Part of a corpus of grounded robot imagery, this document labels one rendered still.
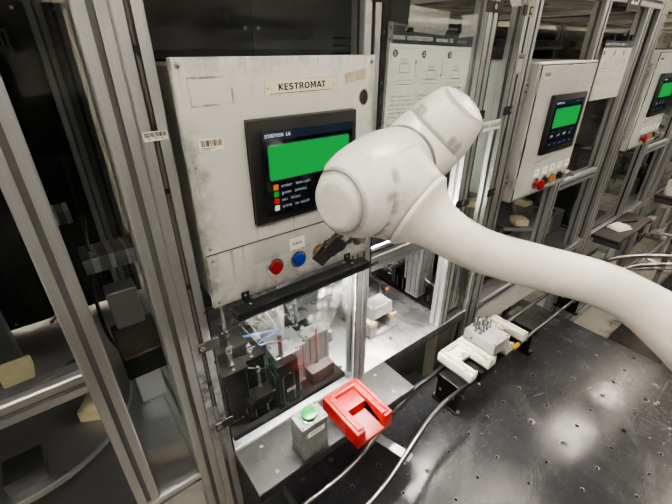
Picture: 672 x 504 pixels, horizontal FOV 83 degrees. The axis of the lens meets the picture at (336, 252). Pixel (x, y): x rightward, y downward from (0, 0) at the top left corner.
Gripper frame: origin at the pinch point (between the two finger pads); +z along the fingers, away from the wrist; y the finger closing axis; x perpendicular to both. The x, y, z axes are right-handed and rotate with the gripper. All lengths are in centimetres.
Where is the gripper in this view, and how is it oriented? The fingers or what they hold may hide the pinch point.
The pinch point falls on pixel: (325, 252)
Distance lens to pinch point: 81.6
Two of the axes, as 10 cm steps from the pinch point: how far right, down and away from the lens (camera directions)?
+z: -4.8, 5.0, 7.2
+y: -3.8, 6.3, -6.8
